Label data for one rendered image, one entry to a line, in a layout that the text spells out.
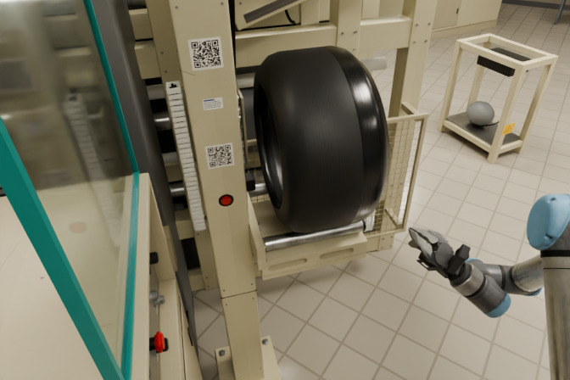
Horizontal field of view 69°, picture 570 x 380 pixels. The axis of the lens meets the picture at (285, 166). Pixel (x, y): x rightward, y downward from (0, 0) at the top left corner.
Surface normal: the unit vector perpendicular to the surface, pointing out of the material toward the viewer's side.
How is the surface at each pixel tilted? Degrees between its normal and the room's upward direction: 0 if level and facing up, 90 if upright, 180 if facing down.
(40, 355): 0
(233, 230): 90
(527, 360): 0
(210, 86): 90
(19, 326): 0
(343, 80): 27
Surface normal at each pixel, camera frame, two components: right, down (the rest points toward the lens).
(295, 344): -0.02, -0.82
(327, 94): 0.13, -0.36
